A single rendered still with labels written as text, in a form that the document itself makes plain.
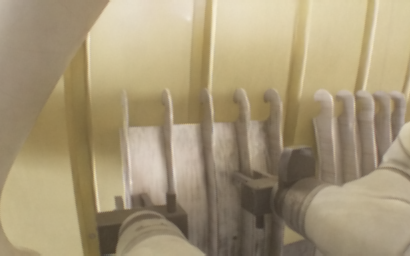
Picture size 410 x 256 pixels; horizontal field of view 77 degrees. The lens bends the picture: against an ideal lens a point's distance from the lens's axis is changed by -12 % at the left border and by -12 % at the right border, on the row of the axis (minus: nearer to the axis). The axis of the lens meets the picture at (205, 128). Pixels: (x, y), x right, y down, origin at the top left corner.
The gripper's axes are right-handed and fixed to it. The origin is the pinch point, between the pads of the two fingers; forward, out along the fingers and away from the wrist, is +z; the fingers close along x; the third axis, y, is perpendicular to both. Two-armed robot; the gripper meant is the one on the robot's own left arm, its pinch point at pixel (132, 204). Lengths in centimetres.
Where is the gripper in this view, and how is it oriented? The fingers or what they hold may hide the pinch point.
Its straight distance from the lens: 55.1
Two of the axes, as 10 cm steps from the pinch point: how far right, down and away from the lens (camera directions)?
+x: -9.3, 0.5, -3.6
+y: -0.2, -9.9, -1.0
